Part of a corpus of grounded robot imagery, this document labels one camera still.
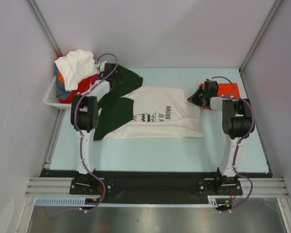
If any white plastic laundry basket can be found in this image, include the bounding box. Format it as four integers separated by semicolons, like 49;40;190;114
44;76;71;110

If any aluminium frame rail front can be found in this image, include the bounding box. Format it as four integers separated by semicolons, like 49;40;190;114
25;177;289;198

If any aluminium corner post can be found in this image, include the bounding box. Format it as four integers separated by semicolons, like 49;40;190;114
26;0;61;55
239;0;284;75

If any folded orange t shirt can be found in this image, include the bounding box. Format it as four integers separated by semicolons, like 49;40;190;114
202;83;241;111

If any pink garment in basket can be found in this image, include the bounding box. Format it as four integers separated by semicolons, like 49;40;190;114
89;74;99;89

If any right aluminium corner post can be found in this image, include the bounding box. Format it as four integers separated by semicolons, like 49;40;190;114
239;0;284;75

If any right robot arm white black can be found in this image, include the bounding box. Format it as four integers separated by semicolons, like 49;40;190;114
187;79;255;195

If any red t shirt in basket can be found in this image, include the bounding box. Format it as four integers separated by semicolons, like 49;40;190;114
59;77;90;104

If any orange garment in basket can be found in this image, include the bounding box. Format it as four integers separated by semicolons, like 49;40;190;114
57;71;64;84

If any grey blue garment in basket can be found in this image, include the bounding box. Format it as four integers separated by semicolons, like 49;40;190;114
54;66;71;100

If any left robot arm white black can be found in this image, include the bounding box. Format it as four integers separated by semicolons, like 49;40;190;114
70;63;119;175

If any white t shirt in basket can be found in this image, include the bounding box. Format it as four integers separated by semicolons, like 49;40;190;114
55;49;98;91

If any left aluminium corner post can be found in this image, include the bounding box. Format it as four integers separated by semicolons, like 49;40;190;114
26;0;61;55

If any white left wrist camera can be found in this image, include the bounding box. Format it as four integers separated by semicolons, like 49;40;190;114
95;61;107;72

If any cream and green t shirt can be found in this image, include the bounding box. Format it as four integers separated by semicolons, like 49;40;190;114
93;67;203;141

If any white slotted cable duct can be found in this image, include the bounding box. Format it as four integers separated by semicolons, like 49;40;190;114
35;197;223;208

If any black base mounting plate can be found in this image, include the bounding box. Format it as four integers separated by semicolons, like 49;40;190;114
38;169;274;204

